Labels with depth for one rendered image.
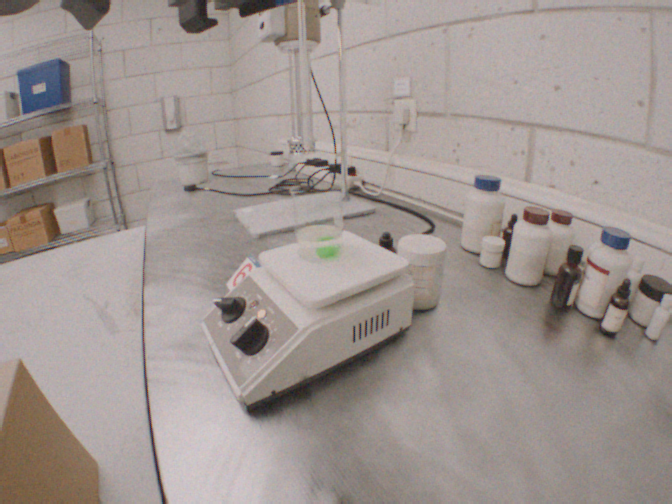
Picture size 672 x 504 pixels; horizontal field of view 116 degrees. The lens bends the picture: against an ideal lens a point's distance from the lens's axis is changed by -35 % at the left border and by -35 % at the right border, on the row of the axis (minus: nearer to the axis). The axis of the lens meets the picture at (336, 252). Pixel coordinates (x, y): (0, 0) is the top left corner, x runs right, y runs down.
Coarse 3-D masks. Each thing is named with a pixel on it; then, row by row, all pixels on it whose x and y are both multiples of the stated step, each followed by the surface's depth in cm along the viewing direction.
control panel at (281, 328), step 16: (240, 288) 34; (256, 288) 33; (256, 304) 31; (272, 304) 30; (208, 320) 33; (240, 320) 30; (272, 320) 28; (288, 320) 27; (224, 336) 30; (272, 336) 27; (288, 336) 26; (224, 352) 28; (240, 352) 27; (272, 352) 26; (240, 368) 26; (256, 368) 25; (240, 384) 25
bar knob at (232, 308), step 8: (240, 296) 32; (216, 304) 31; (224, 304) 30; (232, 304) 30; (240, 304) 31; (224, 312) 32; (232, 312) 31; (240, 312) 31; (224, 320) 31; (232, 320) 30
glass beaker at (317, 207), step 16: (304, 192) 34; (320, 192) 34; (336, 192) 30; (304, 208) 30; (320, 208) 30; (336, 208) 31; (304, 224) 31; (320, 224) 31; (336, 224) 31; (304, 240) 32; (320, 240) 31; (336, 240) 32; (304, 256) 32; (320, 256) 32; (336, 256) 33
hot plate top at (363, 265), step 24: (360, 240) 37; (264, 264) 33; (288, 264) 32; (312, 264) 32; (336, 264) 32; (360, 264) 32; (384, 264) 32; (408, 264) 32; (288, 288) 29; (312, 288) 28; (336, 288) 28; (360, 288) 28
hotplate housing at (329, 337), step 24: (264, 288) 32; (384, 288) 31; (408, 288) 32; (288, 312) 28; (312, 312) 28; (336, 312) 28; (360, 312) 29; (384, 312) 31; (408, 312) 33; (312, 336) 26; (336, 336) 28; (360, 336) 30; (384, 336) 32; (288, 360) 26; (312, 360) 27; (336, 360) 29; (264, 384) 25; (288, 384) 27
